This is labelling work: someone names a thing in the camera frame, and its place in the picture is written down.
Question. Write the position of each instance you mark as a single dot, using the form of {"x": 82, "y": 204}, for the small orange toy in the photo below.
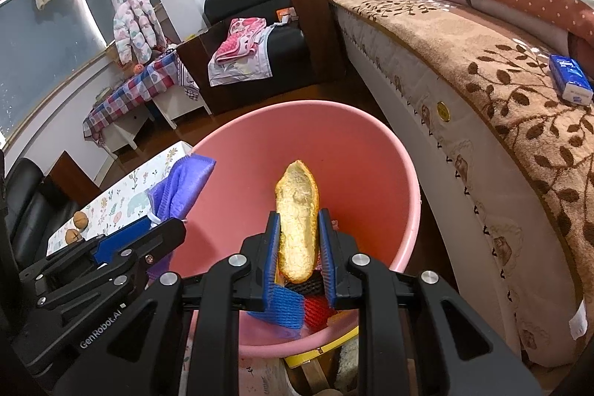
{"x": 138, "y": 67}

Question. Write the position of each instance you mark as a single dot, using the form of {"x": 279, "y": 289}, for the window with grey blinds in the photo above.
{"x": 46, "y": 52}

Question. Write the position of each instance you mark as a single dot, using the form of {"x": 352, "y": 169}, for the white bed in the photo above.
{"x": 464, "y": 192}

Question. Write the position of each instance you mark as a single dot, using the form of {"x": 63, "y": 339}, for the blue foam net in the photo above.
{"x": 283, "y": 308}

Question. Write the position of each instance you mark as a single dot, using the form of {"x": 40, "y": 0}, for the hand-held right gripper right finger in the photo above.
{"x": 327, "y": 266}

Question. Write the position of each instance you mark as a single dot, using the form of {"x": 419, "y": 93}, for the plaid cloth side table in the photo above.
{"x": 125, "y": 94}

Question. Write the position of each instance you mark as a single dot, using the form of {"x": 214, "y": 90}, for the pink plastic bucket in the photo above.
{"x": 362, "y": 173}

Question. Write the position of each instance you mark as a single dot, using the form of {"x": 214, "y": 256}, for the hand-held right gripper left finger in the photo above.
{"x": 271, "y": 266}

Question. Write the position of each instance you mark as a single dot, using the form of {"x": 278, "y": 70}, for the brown walnut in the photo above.
{"x": 80, "y": 220}
{"x": 72, "y": 236}

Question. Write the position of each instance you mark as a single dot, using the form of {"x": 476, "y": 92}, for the patterned hanging cloth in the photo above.
{"x": 190, "y": 85}

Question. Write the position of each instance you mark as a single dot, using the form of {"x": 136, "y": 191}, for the small orange box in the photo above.
{"x": 283, "y": 13}

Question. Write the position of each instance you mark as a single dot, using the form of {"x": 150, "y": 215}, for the black foam net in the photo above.
{"x": 306, "y": 284}

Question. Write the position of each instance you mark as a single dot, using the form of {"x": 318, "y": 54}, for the pastel puffer jacket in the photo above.
{"x": 132, "y": 25}

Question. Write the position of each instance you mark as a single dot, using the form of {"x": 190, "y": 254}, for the purple foam net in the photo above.
{"x": 185, "y": 182}

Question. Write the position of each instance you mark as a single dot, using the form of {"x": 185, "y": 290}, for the pink folded blanket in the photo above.
{"x": 239, "y": 39}

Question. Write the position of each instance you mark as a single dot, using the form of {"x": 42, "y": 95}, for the wooden stool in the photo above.
{"x": 315, "y": 380}

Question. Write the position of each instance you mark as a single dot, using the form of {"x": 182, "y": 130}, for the blue tissue pack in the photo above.
{"x": 571, "y": 78}

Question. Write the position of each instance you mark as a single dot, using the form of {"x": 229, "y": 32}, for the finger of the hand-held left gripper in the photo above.
{"x": 120, "y": 238}
{"x": 158, "y": 240}

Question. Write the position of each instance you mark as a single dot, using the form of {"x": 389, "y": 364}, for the white printed cloth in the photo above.
{"x": 236, "y": 71}

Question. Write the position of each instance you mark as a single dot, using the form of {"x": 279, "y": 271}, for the brown leaf pattern blanket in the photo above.
{"x": 464, "y": 52}

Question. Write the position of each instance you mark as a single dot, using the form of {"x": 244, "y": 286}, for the red foam net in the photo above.
{"x": 318, "y": 310}

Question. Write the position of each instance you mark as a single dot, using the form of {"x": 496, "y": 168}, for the white side table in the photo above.
{"x": 125, "y": 131}
{"x": 176, "y": 106}

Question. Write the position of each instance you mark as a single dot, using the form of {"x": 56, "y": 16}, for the orange peel piece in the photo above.
{"x": 297, "y": 215}

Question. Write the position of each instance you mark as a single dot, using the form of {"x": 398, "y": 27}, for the floral bear print tablecloth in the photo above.
{"x": 125, "y": 201}

